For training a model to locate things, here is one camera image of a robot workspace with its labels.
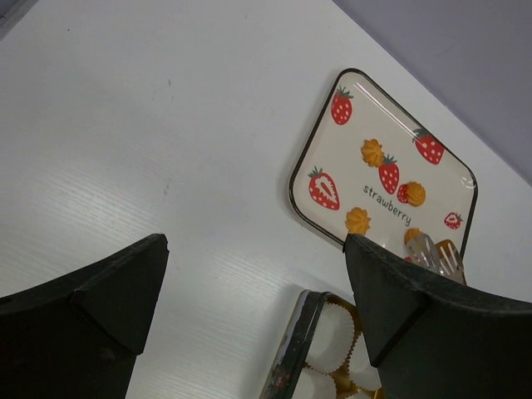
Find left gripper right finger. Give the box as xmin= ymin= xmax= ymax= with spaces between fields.
xmin=343 ymin=234 xmax=531 ymax=398

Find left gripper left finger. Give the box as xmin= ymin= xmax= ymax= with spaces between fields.
xmin=1 ymin=234 xmax=169 ymax=398

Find metal tongs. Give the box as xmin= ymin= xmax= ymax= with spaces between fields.
xmin=406 ymin=234 xmax=466 ymax=285

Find paper cup back left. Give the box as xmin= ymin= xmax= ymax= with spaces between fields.
xmin=305 ymin=300 xmax=362 ymax=374

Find square cookie tin base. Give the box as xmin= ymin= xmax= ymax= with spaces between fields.
xmin=260 ymin=290 xmax=385 ymax=399

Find paper cup front left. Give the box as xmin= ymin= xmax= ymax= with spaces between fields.
xmin=292 ymin=369 xmax=337 ymax=399

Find strawberry pattern tray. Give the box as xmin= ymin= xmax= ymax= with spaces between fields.
xmin=288 ymin=68 xmax=478 ymax=258

